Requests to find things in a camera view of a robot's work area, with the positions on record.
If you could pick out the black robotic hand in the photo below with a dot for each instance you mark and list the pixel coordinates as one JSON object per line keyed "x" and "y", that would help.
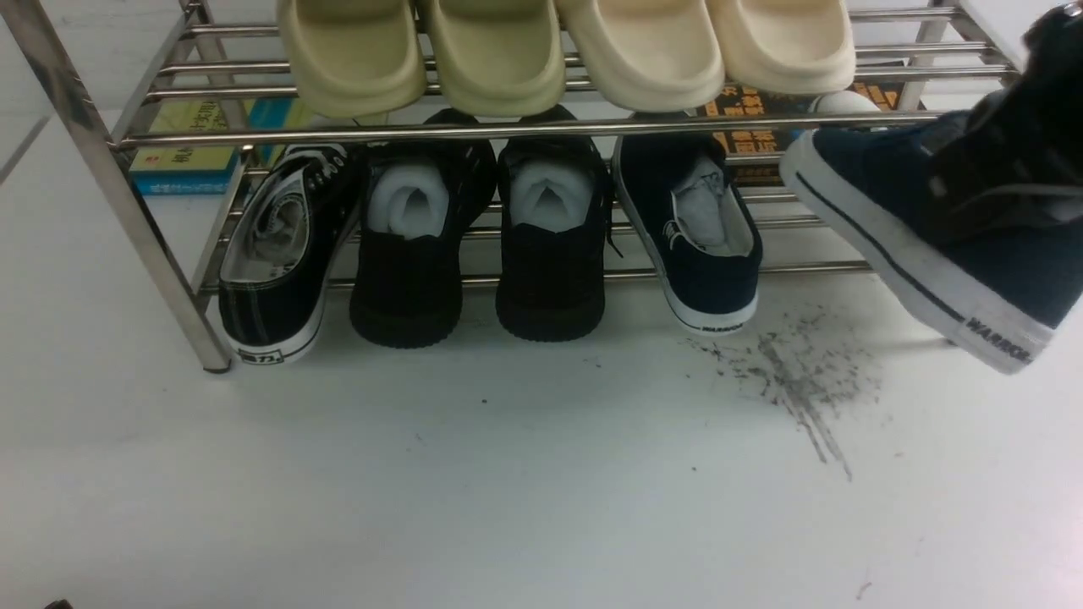
{"x": 1016, "y": 160}

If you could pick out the cream slipper right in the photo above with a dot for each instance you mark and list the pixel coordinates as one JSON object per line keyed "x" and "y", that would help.
{"x": 789, "y": 47}

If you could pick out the black orange book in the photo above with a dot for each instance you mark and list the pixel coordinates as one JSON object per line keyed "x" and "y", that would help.
{"x": 743, "y": 101}

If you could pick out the cream slipper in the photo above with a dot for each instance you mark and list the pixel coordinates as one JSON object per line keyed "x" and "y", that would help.
{"x": 789, "y": 47}
{"x": 647, "y": 56}

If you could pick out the cream slipper left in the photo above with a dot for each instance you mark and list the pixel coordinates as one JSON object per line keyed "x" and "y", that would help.
{"x": 647, "y": 56}

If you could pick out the olive green slipper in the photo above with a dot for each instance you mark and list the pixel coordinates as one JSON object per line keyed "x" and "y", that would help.
{"x": 353, "y": 58}
{"x": 496, "y": 58}

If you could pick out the olive green slipper right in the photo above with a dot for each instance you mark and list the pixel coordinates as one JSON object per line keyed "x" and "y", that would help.
{"x": 496, "y": 58}

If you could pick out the navy slip-on shoe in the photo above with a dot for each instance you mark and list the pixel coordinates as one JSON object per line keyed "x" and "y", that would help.
{"x": 1000, "y": 297}
{"x": 681, "y": 199}

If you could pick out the stainless steel shoe rack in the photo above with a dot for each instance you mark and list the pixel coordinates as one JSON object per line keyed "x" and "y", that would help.
{"x": 103, "y": 152}

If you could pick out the black canvas sneaker end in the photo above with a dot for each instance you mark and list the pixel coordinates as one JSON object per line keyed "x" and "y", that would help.
{"x": 842, "y": 102}
{"x": 276, "y": 267}

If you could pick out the black knit shoe left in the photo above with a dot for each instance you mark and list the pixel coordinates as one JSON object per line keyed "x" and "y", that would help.
{"x": 422, "y": 196}

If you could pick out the black knit shoe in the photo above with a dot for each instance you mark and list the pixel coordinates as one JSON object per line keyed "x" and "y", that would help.
{"x": 422, "y": 196}
{"x": 557, "y": 219}

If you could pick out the black canvas sneaker left end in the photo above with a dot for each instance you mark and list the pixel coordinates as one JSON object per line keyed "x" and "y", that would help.
{"x": 276, "y": 267}

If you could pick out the black canvas sneaker right end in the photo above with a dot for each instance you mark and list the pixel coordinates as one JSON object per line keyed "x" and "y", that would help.
{"x": 842, "y": 102}

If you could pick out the olive green slipper left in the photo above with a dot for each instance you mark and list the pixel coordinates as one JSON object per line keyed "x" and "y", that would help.
{"x": 353, "y": 58}

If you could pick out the black knit shoe right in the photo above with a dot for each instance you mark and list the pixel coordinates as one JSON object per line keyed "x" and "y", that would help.
{"x": 557, "y": 219}

